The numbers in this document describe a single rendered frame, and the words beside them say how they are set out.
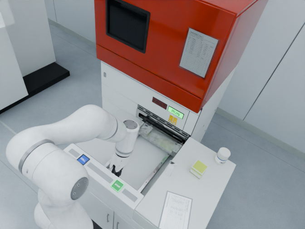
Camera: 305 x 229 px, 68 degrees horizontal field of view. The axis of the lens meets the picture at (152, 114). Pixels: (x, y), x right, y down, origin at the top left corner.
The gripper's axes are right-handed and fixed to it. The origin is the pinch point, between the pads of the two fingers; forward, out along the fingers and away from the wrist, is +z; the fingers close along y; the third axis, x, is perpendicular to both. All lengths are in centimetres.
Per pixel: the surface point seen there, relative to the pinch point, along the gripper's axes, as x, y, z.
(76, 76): -185, -150, 82
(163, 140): 0, -53, 13
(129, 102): -38, -61, 5
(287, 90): 66, -210, -7
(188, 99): 7, -48, -28
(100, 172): -12.8, -3.9, 15.4
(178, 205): 32.5, -14.3, 12.0
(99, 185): -8.8, 0.5, 18.5
